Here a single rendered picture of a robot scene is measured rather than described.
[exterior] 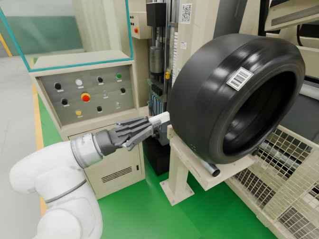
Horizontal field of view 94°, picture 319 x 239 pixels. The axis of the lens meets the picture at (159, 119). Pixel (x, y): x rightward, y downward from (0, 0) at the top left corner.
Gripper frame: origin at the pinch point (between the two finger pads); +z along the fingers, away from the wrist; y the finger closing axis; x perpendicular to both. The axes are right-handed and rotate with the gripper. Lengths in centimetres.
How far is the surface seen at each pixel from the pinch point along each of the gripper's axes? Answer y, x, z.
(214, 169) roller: -9.7, 33.2, 19.5
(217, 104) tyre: -8.8, -4.1, 16.2
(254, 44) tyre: -4.3, -16.6, 32.9
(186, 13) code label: 33, -24, 34
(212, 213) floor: -4, 129, 36
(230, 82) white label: -8.6, -10.0, 20.4
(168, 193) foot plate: 30, 124, 9
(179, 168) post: 25, 81, 20
